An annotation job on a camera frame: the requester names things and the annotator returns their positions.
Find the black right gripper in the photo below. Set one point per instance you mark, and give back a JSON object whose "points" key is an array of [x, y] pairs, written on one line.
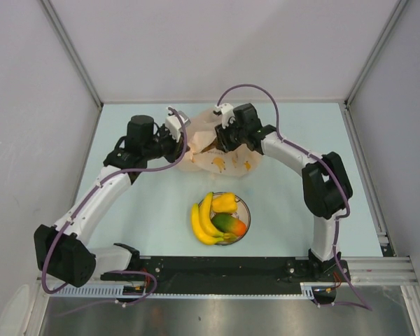
{"points": [[222, 141]]}

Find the aluminium frame post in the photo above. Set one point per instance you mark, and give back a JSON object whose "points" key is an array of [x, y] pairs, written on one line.
{"points": [[65, 40], [378, 47]]}

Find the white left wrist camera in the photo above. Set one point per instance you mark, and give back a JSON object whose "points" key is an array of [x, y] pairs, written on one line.
{"points": [[175, 122]]}

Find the aluminium frame post left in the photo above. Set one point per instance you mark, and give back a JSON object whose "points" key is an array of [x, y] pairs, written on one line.
{"points": [[65, 40]]}

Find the yellow fake bell pepper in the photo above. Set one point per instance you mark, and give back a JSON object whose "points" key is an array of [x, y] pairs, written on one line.
{"points": [[225, 203]]}

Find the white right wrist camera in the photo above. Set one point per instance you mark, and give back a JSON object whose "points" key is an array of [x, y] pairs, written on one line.
{"points": [[225, 111]]}

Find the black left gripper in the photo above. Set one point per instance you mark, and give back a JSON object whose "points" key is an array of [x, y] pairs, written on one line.
{"points": [[177, 148]]}

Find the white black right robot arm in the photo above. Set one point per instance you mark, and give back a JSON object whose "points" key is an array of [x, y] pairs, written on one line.
{"points": [[326, 186]]}

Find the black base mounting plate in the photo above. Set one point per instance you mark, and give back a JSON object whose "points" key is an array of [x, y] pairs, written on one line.
{"points": [[290, 269]]}

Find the white slotted cable duct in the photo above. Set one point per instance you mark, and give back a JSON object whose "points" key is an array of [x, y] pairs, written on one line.
{"points": [[102, 291]]}

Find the yellow fake banana bunch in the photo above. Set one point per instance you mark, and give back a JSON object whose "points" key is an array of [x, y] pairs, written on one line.
{"points": [[204, 230]]}

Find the aluminium front rail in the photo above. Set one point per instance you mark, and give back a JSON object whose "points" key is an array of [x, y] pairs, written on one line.
{"points": [[77, 272]]}

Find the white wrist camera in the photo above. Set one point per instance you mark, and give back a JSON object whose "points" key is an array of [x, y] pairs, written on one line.
{"points": [[175, 122], [225, 111]]}

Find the green orange fake mango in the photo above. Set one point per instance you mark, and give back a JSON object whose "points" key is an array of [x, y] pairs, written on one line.
{"points": [[227, 223]]}

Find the aluminium frame post right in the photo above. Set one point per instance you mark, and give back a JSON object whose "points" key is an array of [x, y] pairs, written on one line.
{"points": [[378, 47]]}

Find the round printed plate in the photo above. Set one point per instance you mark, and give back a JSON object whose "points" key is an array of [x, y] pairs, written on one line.
{"points": [[242, 214]]}

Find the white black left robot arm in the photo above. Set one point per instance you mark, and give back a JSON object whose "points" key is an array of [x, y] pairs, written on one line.
{"points": [[61, 249]]}

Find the translucent orange plastic bag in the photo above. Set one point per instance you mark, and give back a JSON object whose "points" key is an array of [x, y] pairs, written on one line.
{"points": [[204, 156]]}

